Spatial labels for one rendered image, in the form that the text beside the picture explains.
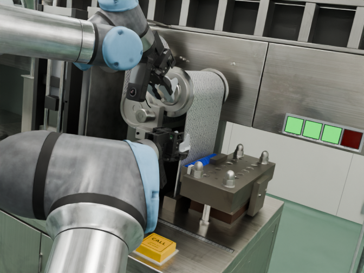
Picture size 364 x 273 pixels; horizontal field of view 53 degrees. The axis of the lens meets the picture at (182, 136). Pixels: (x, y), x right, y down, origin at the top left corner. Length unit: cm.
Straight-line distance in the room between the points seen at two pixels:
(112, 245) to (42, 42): 36
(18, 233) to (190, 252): 54
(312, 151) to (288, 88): 244
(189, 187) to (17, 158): 66
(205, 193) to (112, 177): 62
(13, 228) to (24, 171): 79
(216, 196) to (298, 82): 49
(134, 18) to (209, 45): 60
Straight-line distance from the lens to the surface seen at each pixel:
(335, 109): 126
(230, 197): 100
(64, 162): 46
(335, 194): 376
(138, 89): 91
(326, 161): 369
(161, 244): 91
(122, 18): 82
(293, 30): 137
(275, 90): 130
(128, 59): 67
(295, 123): 128
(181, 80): 105
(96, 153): 46
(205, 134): 120
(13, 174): 47
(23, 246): 124
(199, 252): 96
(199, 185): 103
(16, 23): 63
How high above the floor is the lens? 139
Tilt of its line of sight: 14 degrees down
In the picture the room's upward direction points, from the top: 9 degrees clockwise
